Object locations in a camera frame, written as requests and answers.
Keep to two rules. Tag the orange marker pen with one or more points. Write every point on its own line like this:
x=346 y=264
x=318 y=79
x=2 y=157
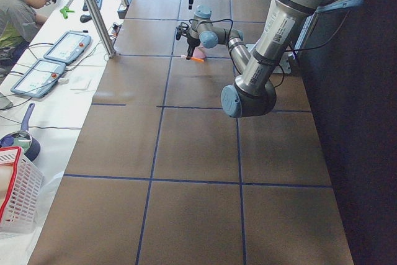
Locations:
x=192 y=58

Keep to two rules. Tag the pink mesh pen holder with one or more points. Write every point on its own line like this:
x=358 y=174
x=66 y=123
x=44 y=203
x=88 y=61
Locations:
x=199 y=53

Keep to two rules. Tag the black computer mouse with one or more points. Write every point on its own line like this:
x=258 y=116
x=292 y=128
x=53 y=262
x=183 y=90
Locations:
x=85 y=18

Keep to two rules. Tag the upper teach pendant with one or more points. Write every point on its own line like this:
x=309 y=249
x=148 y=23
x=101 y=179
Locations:
x=69 y=47

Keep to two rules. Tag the teach pendant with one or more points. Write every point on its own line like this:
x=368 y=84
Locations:
x=39 y=79
x=69 y=47

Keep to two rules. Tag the green plastic tool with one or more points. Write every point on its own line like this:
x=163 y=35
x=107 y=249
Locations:
x=65 y=12

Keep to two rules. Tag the lower teach pendant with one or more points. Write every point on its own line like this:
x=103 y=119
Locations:
x=39 y=79

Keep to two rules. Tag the seated person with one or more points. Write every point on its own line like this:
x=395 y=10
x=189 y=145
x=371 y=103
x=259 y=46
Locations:
x=20 y=23

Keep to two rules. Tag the blue saucepan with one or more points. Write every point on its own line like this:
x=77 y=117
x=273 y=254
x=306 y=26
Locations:
x=23 y=138

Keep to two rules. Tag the white plastic basket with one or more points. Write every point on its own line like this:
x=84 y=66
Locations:
x=21 y=181

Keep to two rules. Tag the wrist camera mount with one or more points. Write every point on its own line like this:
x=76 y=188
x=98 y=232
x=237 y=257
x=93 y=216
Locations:
x=182 y=30

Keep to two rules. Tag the aluminium frame post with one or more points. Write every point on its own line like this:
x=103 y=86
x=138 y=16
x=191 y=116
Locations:
x=103 y=20

